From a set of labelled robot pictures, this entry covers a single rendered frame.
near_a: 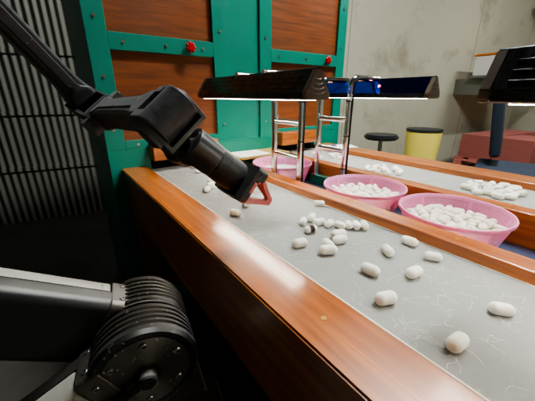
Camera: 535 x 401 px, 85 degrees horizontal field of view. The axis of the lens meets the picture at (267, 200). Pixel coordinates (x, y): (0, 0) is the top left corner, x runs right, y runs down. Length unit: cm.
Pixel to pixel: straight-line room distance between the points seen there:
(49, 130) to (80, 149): 25
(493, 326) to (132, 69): 132
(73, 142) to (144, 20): 189
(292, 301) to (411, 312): 18
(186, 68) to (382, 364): 129
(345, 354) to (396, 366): 6
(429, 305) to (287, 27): 148
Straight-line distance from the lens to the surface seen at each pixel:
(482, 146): 527
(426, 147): 404
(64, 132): 310
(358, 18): 418
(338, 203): 86
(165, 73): 139
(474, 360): 49
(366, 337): 42
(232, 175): 49
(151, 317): 41
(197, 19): 148
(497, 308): 57
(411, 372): 40
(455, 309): 56
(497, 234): 83
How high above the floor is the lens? 105
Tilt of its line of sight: 20 degrees down
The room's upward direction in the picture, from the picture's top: straight up
